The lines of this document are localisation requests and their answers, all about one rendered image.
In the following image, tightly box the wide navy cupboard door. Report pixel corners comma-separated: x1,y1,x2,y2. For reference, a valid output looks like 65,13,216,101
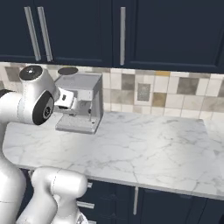
112,0,224,74

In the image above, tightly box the narrow navy cupboard door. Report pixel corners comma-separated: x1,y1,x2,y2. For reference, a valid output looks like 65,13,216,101
0,0,37,63

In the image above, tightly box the silver base cupboard handle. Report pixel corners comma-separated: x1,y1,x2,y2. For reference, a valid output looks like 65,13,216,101
132,186,139,216

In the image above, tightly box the navy base cupboard door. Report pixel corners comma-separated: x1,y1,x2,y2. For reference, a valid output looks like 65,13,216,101
136,186,224,224

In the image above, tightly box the grey coffee machine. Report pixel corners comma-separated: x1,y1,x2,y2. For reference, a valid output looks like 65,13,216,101
54,66,105,136

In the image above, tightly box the navy drawer front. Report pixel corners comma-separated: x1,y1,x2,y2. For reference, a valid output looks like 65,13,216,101
82,213,138,224
76,192,138,218
86,178,138,197

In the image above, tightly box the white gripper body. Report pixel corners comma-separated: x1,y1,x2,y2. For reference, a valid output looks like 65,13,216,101
54,96,79,113

